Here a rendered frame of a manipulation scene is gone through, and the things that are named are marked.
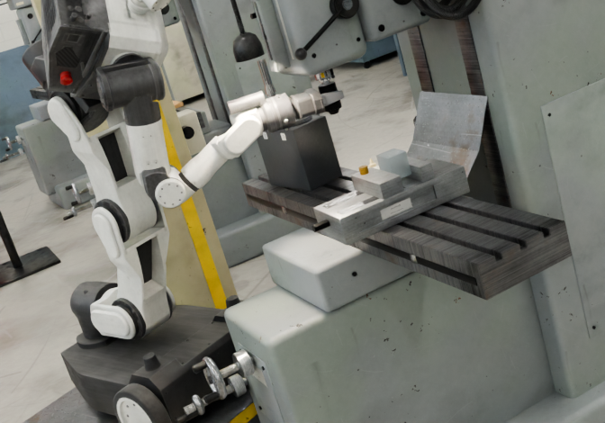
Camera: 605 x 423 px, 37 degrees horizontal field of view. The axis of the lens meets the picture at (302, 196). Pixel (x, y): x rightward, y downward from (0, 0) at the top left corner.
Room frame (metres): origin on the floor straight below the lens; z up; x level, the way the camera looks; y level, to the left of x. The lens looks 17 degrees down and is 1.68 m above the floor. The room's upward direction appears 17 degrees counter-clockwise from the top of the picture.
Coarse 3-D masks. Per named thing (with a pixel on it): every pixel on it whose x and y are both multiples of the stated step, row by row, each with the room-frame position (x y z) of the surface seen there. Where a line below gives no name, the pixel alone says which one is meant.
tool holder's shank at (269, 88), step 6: (258, 60) 2.63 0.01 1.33; (264, 60) 2.63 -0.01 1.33; (258, 66) 2.63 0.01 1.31; (264, 66) 2.63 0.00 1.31; (264, 72) 2.63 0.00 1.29; (264, 78) 2.63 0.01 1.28; (270, 78) 2.63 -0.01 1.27; (264, 84) 2.64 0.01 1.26; (270, 84) 2.63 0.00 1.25; (270, 90) 2.62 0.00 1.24; (270, 96) 2.63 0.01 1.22
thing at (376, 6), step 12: (360, 0) 2.26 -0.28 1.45; (372, 0) 2.25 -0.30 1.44; (384, 0) 2.27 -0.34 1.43; (396, 0) 2.27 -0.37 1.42; (408, 0) 2.29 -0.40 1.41; (360, 12) 2.27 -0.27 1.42; (372, 12) 2.25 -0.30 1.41; (384, 12) 2.26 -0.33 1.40; (396, 12) 2.27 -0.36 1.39; (408, 12) 2.29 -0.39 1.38; (420, 12) 2.30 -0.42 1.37; (372, 24) 2.25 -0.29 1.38; (384, 24) 2.26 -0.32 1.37; (396, 24) 2.27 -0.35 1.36; (408, 24) 2.29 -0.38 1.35; (372, 36) 2.25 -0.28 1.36; (384, 36) 2.26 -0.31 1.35
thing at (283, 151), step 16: (288, 128) 2.51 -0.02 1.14; (304, 128) 2.49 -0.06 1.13; (320, 128) 2.52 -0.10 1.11; (272, 144) 2.59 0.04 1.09; (288, 144) 2.51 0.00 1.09; (304, 144) 2.48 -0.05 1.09; (320, 144) 2.51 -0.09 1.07; (272, 160) 2.61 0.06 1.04; (288, 160) 2.53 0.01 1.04; (304, 160) 2.48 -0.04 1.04; (320, 160) 2.50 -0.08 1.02; (336, 160) 2.53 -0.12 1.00; (272, 176) 2.64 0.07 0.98; (288, 176) 2.56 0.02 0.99; (304, 176) 2.48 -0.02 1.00; (320, 176) 2.49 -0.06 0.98; (336, 176) 2.52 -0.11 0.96
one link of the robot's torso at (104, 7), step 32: (64, 0) 2.28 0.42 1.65; (96, 0) 2.32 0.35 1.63; (128, 0) 2.34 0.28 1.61; (64, 32) 2.23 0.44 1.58; (96, 32) 2.26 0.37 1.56; (128, 32) 2.29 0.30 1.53; (160, 32) 2.35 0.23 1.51; (64, 64) 2.32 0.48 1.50; (96, 64) 2.30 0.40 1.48; (160, 64) 2.38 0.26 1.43; (96, 96) 2.44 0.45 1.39
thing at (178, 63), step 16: (176, 32) 10.68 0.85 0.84; (176, 48) 10.66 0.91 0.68; (368, 48) 9.52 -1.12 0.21; (384, 48) 9.59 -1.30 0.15; (176, 64) 10.64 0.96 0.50; (192, 64) 10.71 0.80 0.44; (368, 64) 9.55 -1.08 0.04; (176, 80) 10.62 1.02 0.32; (192, 80) 10.68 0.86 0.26; (176, 96) 10.59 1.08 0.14; (192, 96) 10.66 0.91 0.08
